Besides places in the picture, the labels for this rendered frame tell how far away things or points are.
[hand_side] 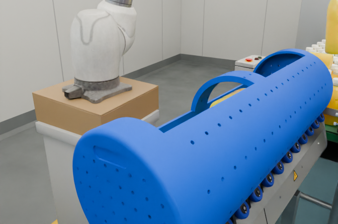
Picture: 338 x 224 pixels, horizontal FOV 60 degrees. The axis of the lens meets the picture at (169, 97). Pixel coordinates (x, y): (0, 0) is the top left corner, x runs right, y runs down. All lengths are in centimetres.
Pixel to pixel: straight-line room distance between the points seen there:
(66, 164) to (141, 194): 68
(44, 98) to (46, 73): 260
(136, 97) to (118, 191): 54
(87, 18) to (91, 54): 11
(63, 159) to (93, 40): 44
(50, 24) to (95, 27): 270
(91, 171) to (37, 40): 307
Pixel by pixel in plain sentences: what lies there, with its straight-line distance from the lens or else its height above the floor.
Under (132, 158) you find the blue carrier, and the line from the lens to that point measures 45.
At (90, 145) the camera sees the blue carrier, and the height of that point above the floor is 119.
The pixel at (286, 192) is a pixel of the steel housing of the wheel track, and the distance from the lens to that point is 99.
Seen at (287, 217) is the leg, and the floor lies 51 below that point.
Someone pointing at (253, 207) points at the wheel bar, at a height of 93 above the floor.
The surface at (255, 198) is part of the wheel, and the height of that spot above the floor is 96.
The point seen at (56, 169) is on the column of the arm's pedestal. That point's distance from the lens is 119.
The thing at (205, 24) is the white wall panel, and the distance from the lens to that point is 582.
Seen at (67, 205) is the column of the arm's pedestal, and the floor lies 67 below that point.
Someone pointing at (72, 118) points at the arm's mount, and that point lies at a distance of 99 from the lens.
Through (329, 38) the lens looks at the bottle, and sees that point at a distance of 102.
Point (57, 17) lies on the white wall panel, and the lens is 372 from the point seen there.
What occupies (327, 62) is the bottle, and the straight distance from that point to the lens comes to 150.
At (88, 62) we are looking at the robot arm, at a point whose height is 122.
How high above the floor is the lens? 145
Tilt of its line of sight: 21 degrees down
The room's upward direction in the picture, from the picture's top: straight up
